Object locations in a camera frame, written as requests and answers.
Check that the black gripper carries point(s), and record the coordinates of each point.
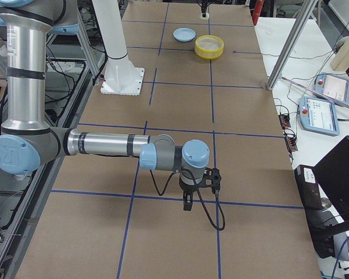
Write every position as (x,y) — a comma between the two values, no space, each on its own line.
(203,9)
(187,188)

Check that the white steamed bun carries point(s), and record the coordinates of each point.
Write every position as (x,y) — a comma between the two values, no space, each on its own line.
(205,16)

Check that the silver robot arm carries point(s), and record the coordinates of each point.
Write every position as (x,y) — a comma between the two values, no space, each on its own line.
(28,141)

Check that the yellow bamboo steamer basket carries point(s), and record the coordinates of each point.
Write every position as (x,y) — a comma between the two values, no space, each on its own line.
(209,47)

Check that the light blue plate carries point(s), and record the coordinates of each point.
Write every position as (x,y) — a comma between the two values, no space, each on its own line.
(184,34)

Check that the red cylinder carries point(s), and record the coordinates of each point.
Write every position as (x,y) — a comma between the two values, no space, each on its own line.
(257,11)

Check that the orange connector module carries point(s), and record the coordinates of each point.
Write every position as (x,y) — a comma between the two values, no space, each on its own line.
(284,121)
(291,143)

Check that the metal reacher grabber stick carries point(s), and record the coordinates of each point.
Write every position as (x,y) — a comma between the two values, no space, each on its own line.
(337,102)

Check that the far blue teach pendant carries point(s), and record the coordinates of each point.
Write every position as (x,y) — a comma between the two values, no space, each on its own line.
(333,86)

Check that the blue teach pendant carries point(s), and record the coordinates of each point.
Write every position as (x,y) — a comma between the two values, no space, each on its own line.
(333,86)
(318,115)

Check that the black monitor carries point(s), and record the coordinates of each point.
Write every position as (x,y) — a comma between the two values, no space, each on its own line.
(332,174)

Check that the near blue teach pendant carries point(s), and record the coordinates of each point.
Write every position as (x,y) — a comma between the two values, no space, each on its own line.
(318,115)

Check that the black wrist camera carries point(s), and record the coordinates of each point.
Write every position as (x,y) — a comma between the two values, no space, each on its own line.
(211,179)

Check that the aluminium frame post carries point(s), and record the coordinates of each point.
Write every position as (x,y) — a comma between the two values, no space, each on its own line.
(292,38)

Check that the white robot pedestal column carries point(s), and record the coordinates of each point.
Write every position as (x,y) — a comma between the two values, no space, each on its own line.
(121,77)

